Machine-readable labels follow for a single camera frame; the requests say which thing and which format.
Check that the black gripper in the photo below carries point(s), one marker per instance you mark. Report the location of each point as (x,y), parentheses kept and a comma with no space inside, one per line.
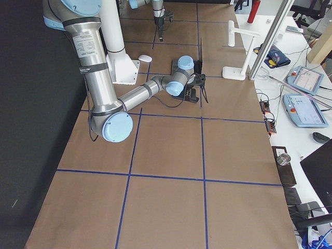
(200,79)
(160,22)

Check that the black mouse pad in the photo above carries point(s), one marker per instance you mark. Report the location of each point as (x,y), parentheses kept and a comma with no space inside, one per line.
(190,97)

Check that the grey laptop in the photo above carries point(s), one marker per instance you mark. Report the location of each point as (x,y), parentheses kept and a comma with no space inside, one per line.
(200,62)

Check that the white wireless mouse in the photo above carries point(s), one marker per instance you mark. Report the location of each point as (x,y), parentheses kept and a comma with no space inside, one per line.
(145,58)

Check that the black computer mouse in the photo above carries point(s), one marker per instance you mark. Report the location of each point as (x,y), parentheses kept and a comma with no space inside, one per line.
(320,138)

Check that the black usb hub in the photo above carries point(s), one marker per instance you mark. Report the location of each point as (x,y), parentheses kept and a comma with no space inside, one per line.
(270,126)
(264,106)

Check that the navy space pattern pouch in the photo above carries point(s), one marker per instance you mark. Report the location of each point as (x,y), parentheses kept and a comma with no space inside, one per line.
(276,58)

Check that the red cylinder bottle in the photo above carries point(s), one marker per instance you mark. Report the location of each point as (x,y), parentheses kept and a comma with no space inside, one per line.
(253,12)

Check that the metal cup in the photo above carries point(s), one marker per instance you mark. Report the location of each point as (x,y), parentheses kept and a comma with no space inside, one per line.
(283,159)

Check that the near blue teach pendant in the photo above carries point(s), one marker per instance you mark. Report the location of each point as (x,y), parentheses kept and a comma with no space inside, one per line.
(303,111)

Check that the blue teach pendant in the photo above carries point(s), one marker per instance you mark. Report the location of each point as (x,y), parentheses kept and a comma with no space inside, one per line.
(305,79)
(303,111)

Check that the far blue teach pendant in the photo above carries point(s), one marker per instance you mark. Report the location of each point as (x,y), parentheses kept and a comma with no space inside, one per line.
(305,79)

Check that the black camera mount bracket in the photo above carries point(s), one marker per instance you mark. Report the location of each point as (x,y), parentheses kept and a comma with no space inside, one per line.
(198,80)

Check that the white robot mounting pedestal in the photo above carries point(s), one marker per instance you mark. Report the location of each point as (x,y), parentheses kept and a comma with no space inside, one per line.
(122,69)

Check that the aluminium frame post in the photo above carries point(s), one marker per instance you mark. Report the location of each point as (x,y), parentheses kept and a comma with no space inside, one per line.
(271,35)

